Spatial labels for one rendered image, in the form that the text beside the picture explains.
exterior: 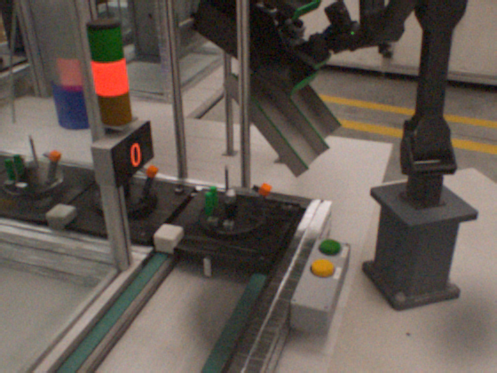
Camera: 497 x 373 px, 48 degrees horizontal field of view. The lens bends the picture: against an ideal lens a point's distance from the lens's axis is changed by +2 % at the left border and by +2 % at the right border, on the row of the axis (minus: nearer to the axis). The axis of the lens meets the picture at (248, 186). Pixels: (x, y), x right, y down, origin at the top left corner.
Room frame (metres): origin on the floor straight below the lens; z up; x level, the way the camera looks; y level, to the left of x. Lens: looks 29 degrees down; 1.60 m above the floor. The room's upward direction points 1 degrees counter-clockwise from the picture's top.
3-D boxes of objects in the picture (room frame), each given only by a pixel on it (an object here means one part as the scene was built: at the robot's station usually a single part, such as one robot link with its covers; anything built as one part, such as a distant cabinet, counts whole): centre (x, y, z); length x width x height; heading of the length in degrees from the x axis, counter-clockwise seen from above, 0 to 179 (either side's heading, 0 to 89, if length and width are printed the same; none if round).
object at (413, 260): (0.90, -0.33, 0.96); 0.15 x 0.15 x 0.20; 17
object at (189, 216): (0.97, 0.04, 0.96); 0.24 x 0.24 x 0.02; 70
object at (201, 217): (0.97, 0.04, 0.98); 0.14 x 0.14 x 0.02
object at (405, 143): (0.91, -0.33, 1.15); 0.09 x 0.07 x 0.06; 98
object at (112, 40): (0.83, 0.21, 1.38); 0.05 x 0.05 x 0.05
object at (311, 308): (0.82, -0.14, 0.93); 0.21 x 0.07 x 0.06; 160
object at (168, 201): (1.06, 0.28, 1.01); 0.24 x 0.24 x 0.13; 70
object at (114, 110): (0.83, 0.21, 1.28); 0.05 x 0.05 x 0.05
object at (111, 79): (0.83, 0.21, 1.33); 0.05 x 0.05 x 0.05
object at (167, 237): (0.91, 0.16, 0.97); 0.05 x 0.05 x 0.04; 70
